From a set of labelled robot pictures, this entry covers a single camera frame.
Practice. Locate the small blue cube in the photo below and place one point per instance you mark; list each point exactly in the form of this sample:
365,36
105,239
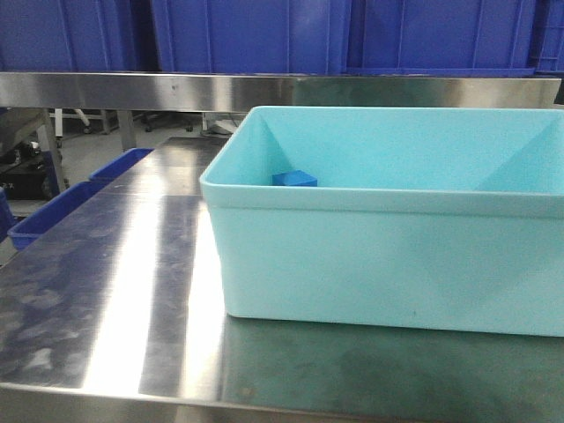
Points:
296,178

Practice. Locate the light blue plastic tub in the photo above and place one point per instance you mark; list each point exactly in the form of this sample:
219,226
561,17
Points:
489,269

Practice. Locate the blue bin behind near bin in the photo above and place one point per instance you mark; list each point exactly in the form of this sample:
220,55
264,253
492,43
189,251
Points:
119,165

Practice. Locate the blue crate upper middle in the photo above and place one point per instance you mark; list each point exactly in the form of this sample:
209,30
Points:
252,37

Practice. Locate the blue crate with label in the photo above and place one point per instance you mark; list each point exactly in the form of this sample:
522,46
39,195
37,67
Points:
456,38

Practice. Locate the blue bin below gripper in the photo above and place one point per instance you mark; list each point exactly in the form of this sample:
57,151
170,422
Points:
50,214

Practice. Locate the blue crate upper left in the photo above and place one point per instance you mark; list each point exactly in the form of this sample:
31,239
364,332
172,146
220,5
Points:
77,36

